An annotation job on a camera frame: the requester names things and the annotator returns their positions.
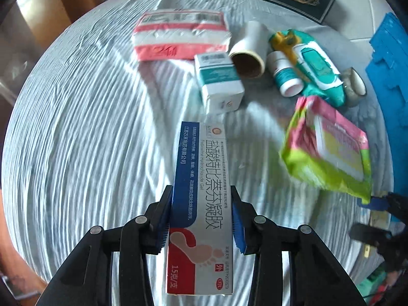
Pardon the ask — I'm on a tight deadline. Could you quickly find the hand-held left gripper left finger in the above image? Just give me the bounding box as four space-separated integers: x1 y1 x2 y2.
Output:
38 185 175 306

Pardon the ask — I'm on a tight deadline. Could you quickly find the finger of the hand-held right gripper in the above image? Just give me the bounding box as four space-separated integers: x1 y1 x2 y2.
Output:
358 191 408 224
349 223 394 247

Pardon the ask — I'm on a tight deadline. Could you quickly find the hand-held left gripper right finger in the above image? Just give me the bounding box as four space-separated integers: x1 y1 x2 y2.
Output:
230 185 361 306

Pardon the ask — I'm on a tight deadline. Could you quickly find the green pink wet wipes pack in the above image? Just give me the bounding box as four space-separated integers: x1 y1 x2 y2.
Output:
280 96 373 204

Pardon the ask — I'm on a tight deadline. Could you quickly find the blue white ointment box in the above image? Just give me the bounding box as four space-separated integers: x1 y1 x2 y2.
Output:
165 121 235 295

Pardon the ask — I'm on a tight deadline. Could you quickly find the grey tape roll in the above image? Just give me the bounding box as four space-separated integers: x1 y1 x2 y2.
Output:
342 68 368 107

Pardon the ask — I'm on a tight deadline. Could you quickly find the teal wet wipes pack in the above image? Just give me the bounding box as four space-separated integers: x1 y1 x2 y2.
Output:
269 29 346 108

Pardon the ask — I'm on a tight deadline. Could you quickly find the white teal medicine box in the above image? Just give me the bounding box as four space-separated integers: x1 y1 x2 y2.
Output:
194 53 245 114

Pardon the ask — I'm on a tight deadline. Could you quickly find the white teal pill bottle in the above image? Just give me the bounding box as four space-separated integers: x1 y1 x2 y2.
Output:
267 51 304 98

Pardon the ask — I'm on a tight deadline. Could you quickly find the yellow utility knife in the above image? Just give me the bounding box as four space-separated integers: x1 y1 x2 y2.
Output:
274 32 298 67

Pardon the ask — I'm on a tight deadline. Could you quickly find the white cardboard tube roll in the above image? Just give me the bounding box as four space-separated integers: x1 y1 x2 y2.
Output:
229 21 266 80

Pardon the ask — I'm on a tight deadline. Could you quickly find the pink and white tissue packet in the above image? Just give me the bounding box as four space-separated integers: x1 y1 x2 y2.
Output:
132 11 232 62

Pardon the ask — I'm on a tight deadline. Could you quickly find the striped grey tablecloth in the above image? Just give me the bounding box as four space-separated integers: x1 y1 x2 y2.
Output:
3 0 392 306

